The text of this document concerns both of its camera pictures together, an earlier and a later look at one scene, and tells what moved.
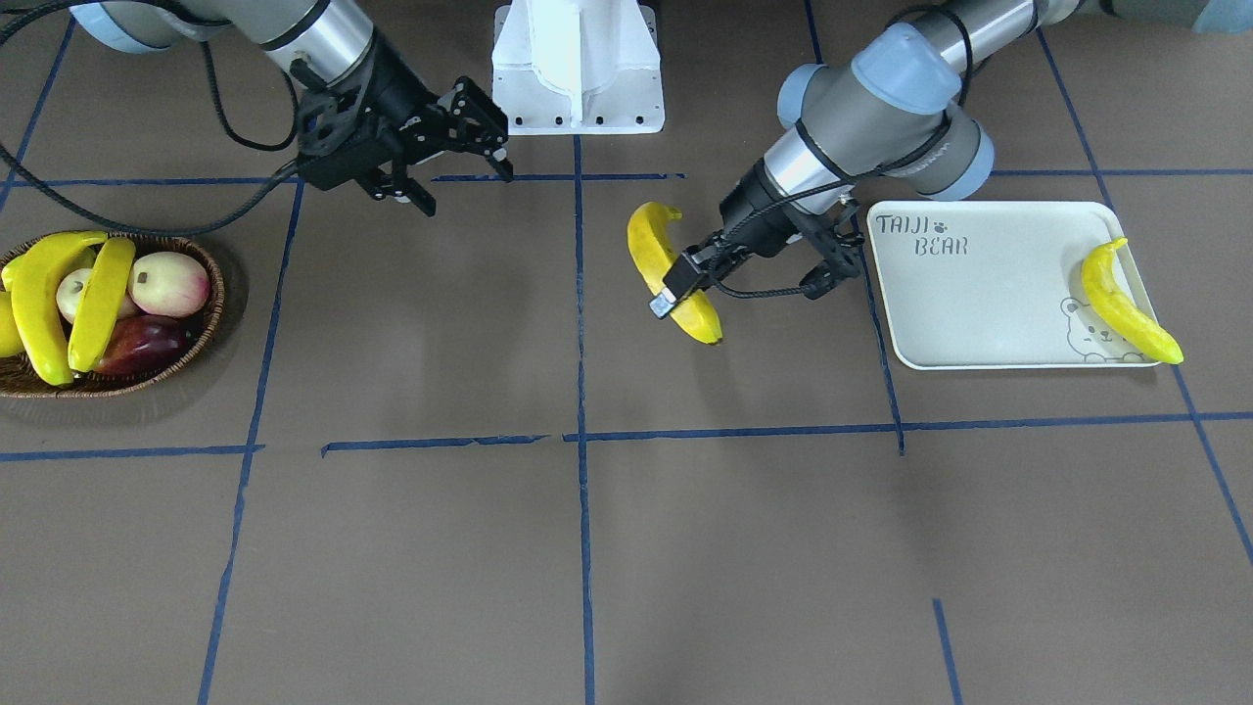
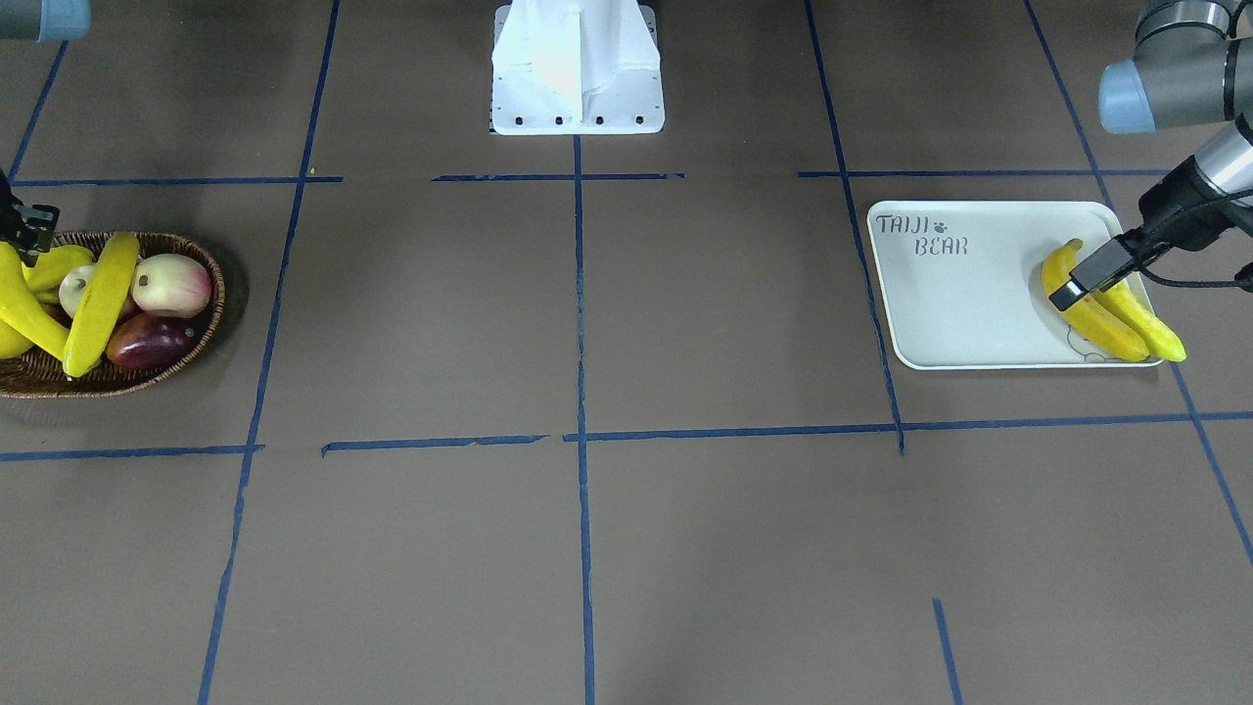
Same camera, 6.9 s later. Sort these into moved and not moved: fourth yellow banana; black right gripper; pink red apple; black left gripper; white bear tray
Moved: black right gripper; black left gripper
Not moved: fourth yellow banana; pink red apple; white bear tray
